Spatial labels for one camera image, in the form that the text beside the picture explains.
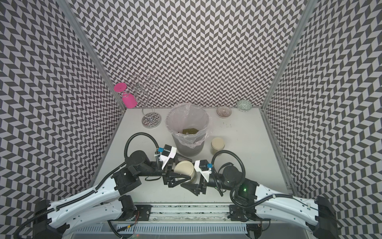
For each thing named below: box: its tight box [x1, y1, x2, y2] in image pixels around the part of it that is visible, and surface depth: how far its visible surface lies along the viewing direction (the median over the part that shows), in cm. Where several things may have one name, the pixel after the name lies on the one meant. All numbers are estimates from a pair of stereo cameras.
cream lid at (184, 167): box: [174, 160, 195, 176], surface depth 59 cm
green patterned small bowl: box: [237, 99, 253, 113], surface depth 118 cm
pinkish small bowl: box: [216, 106, 232, 119], surface depth 114 cm
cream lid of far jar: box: [211, 136, 225, 150], surface depth 89 cm
